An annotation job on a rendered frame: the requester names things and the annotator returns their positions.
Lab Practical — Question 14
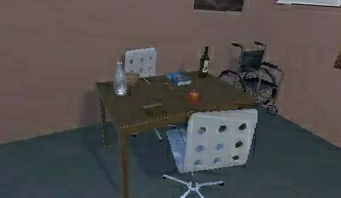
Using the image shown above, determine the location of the brown wooden table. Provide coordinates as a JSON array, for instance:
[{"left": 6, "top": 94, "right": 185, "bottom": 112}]
[{"left": 87, "top": 64, "right": 257, "bottom": 198}]

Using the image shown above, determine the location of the dark green wine bottle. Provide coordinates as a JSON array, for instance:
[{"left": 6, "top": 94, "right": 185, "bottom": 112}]
[{"left": 197, "top": 45, "right": 211, "bottom": 80}]

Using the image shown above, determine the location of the clear glass bottle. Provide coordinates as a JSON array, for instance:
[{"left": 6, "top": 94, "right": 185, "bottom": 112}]
[{"left": 112, "top": 60, "right": 130, "bottom": 97}]

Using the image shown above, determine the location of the white office chair with holes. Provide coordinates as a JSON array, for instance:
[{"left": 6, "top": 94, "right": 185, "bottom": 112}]
[
  {"left": 123, "top": 45, "right": 159, "bottom": 79},
  {"left": 161, "top": 102, "right": 259, "bottom": 198}
]

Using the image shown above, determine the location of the red apple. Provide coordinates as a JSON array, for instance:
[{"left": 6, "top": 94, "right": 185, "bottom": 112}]
[{"left": 186, "top": 89, "right": 201, "bottom": 106}]

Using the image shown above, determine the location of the black wheelchair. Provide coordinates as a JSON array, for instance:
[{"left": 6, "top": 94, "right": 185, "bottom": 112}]
[{"left": 215, "top": 38, "right": 288, "bottom": 116}]

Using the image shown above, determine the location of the blue book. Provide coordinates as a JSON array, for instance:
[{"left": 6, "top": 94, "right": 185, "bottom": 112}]
[{"left": 164, "top": 71, "right": 193, "bottom": 88}]

